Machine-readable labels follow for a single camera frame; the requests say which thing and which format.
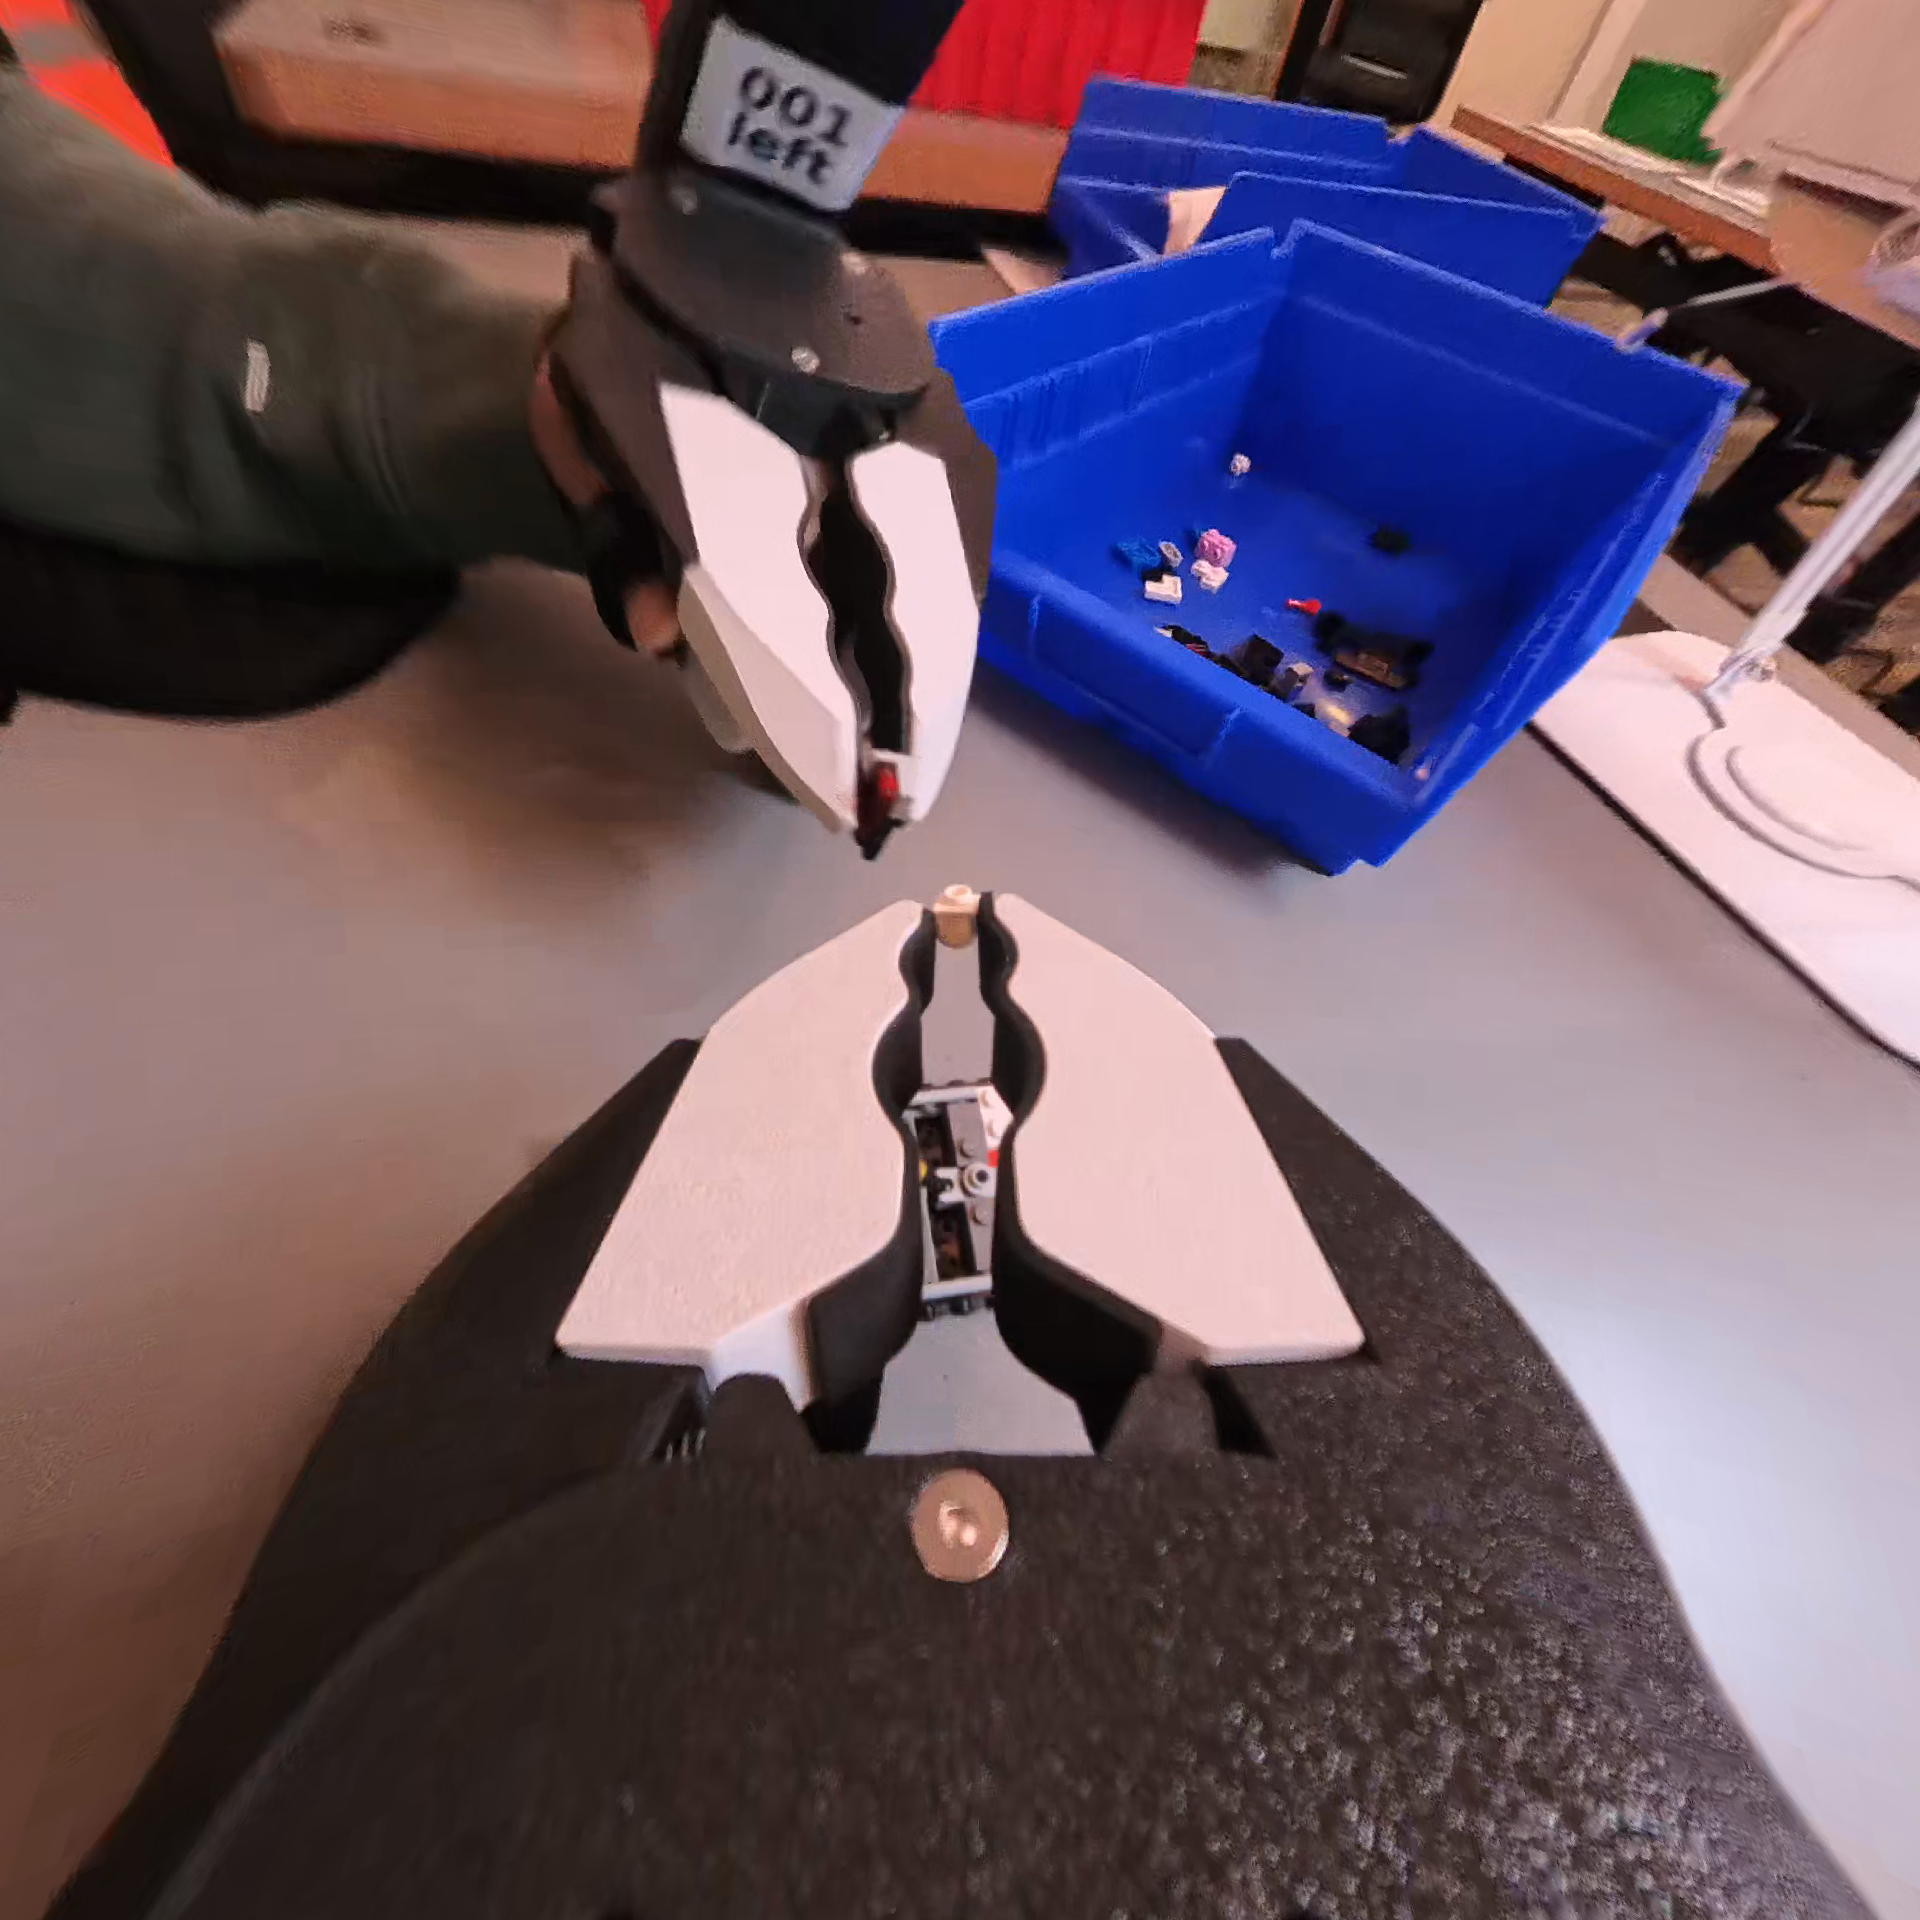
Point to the small tan lego piece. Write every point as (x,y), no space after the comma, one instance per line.
(956,918)

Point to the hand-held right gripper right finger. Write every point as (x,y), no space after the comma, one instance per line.
(1186,1201)

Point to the white book stand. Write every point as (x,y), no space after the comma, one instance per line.
(1772,782)

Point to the lego pieces pile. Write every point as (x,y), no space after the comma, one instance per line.
(1292,618)

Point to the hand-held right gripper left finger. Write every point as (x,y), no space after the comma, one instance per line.
(737,1201)

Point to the lego car model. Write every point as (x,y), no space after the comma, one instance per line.
(956,1186)

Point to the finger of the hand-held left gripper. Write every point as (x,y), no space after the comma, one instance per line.
(939,601)
(751,601)

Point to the green box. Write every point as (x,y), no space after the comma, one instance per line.
(1660,106)

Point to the blue plastic bin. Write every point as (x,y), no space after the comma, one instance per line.
(1442,453)
(1320,182)

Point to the red bin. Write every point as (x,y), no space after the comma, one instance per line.
(1050,55)

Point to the small red lego piece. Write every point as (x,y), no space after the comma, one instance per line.
(881,796)

